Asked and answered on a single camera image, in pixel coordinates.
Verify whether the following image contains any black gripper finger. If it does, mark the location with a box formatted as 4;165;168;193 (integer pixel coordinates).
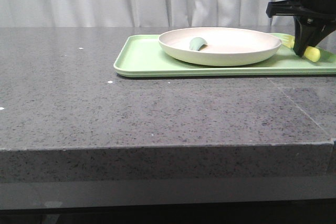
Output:
293;16;330;57

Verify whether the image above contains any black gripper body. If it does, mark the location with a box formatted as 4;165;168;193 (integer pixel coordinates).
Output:
266;0;335;25

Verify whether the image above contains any yellow plastic fork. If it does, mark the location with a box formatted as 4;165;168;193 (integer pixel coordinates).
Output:
280;34;321;62

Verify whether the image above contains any beige round plate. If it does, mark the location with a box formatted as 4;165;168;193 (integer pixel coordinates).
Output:
159;27;282;67

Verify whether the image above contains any green plastic spoon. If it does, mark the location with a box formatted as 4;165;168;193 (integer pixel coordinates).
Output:
189;37;207;51

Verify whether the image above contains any light green serving tray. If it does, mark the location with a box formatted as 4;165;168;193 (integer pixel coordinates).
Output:
113;35;335;78

